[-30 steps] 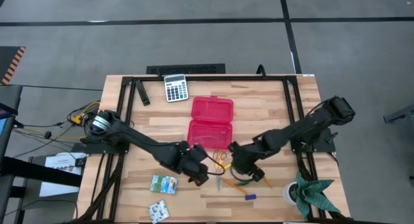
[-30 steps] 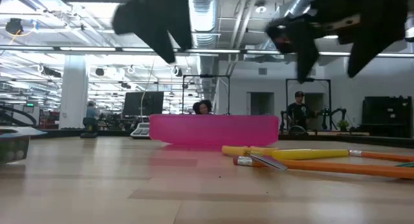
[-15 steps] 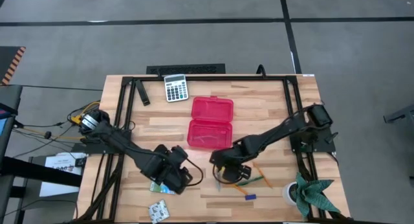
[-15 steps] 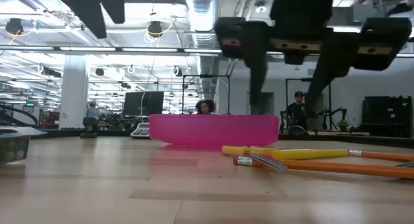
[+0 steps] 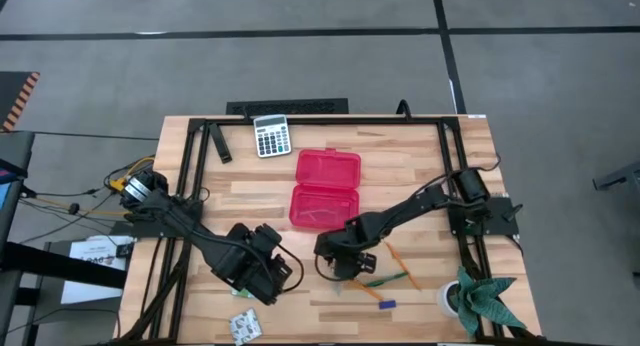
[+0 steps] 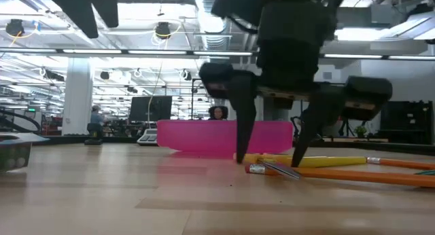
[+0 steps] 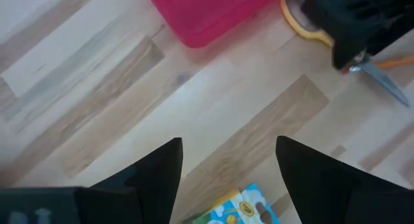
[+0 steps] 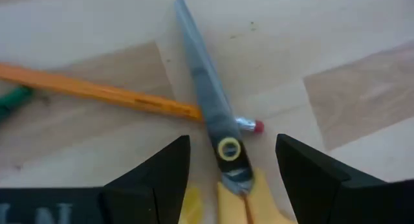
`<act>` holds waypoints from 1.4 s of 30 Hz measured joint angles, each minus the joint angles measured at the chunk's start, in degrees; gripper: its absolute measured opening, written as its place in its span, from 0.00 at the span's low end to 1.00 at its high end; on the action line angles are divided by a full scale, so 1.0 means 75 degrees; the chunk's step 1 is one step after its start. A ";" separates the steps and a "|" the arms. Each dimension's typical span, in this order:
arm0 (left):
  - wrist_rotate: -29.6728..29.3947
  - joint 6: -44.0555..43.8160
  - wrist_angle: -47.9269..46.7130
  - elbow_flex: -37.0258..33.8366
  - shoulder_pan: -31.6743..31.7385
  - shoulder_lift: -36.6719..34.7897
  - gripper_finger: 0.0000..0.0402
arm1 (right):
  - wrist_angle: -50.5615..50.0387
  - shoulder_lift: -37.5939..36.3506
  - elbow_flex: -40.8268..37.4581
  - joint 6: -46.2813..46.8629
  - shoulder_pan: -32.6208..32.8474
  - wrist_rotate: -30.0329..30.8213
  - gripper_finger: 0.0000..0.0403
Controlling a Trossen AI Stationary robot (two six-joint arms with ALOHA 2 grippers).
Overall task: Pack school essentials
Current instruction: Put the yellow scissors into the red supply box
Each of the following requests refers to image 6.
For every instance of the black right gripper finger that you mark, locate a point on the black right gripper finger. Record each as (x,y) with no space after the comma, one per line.
(246,119)
(314,126)

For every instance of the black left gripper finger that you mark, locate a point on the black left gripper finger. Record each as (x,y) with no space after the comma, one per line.
(76,7)
(108,5)

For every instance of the pink plastic pencil case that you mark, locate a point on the pink plastic pencil case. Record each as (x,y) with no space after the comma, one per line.
(204,134)

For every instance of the orange pencil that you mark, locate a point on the orange pencil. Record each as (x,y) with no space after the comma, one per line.
(408,164)
(357,176)

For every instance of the green ballpoint pen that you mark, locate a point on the green ballpoint pen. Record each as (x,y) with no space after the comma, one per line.
(426,172)

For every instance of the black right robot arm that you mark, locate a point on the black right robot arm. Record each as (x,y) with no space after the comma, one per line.
(292,38)

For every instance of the person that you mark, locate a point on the person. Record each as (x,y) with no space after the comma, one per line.
(96,117)
(217,113)

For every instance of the black tripod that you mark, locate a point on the black tripod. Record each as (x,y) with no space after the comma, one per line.
(346,128)

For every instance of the small potted plant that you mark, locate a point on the small potted plant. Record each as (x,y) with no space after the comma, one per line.
(360,130)

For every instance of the black cabinet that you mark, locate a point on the black cabinet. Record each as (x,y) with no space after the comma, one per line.
(406,123)

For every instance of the white column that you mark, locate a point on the white column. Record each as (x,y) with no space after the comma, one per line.
(77,95)

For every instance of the black computer monitor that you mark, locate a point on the black computer monitor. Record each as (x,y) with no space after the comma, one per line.
(149,108)

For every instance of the grey desk calculator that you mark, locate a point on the grey desk calculator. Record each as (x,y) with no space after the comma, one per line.
(147,137)

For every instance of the green and white container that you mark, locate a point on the green and white container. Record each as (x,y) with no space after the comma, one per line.
(13,153)

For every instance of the black table frame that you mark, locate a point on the black table frame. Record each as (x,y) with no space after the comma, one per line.
(391,147)

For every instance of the black ceiling camera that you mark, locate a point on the black ceiling camera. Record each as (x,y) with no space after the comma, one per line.
(163,30)
(15,27)

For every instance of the silver ventilation duct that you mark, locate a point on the silver ventilation duct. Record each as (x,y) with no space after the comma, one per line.
(210,24)

